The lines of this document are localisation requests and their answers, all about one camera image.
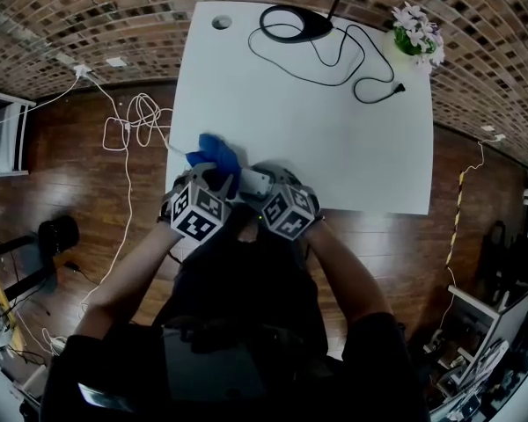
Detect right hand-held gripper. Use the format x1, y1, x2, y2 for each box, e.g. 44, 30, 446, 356
238, 162, 322, 243

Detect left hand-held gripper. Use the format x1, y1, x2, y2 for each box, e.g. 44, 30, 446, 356
159, 161, 242, 252

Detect blue cloth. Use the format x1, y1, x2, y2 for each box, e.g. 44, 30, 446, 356
185, 132, 243, 200

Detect person's right forearm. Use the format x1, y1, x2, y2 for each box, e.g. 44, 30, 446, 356
304, 221, 396, 325

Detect shiny grey shoulder device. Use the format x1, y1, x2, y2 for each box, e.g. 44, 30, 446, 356
77, 382, 136, 415

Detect person's left forearm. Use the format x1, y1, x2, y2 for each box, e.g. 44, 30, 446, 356
76, 223, 182, 338

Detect person's dark clothing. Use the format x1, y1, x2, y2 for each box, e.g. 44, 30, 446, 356
39, 200, 431, 422

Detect black round bin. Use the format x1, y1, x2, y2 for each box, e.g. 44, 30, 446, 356
38, 214, 82, 255

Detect black desk lamp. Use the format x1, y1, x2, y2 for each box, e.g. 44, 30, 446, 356
259, 0, 356, 44

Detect grey chest-worn tagged device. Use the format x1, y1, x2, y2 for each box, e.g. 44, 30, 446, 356
162, 316, 266, 403

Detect yellow black striped tape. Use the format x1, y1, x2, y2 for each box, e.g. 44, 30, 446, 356
444, 170, 467, 267

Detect potted flowers in white pot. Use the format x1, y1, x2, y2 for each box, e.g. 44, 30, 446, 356
382, 1, 447, 76

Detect white metal shelf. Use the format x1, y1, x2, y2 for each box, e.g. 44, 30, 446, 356
0, 87, 38, 179

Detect wooden desk black legs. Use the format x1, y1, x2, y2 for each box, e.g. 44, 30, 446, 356
0, 235, 59, 356

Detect white open cabinet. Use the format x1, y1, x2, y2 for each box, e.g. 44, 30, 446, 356
447, 280, 528, 391

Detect coiled white floor cable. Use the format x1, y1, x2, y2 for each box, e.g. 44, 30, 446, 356
78, 78, 175, 312

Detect thin white cable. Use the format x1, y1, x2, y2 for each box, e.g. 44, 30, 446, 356
439, 140, 487, 330

